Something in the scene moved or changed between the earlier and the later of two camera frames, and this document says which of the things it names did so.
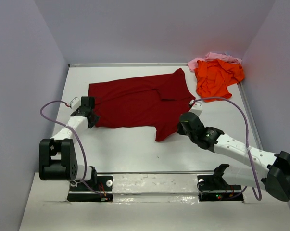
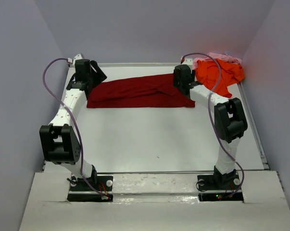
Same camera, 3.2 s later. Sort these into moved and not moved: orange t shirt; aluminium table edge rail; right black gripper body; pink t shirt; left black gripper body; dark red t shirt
Moved: left black gripper body; right black gripper body; dark red t shirt
Not moved: orange t shirt; aluminium table edge rail; pink t shirt
